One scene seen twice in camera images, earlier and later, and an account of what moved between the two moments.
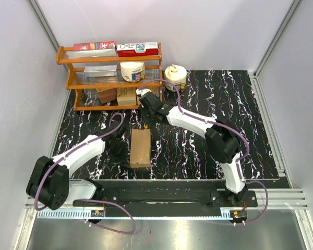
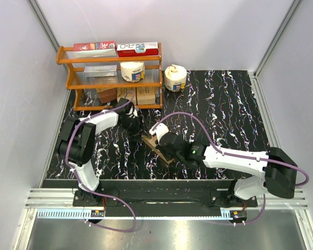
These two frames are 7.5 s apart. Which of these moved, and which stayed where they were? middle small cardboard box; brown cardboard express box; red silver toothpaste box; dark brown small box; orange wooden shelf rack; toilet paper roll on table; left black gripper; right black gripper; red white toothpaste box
Moved: brown cardboard express box; left black gripper; right black gripper
Stayed: red silver toothpaste box; toilet paper roll on table; middle small cardboard box; orange wooden shelf rack; dark brown small box; red white toothpaste box
